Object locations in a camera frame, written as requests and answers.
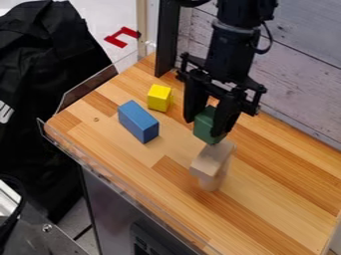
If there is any black post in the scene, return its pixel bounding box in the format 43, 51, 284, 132
153, 0, 184, 79

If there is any yellow block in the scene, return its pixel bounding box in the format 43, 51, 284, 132
146, 83, 175, 114

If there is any black bag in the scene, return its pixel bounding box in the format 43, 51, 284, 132
0, 0, 121, 224

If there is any red bracket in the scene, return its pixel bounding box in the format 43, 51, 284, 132
102, 26, 143, 50

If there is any natural wood block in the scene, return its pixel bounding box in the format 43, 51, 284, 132
187, 138, 239, 193

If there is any green block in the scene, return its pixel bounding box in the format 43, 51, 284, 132
191, 105, 229, 146

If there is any blue block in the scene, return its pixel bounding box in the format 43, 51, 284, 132
116, 100, 161, 144

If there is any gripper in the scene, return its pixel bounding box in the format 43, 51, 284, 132
175, 20, 269, 138

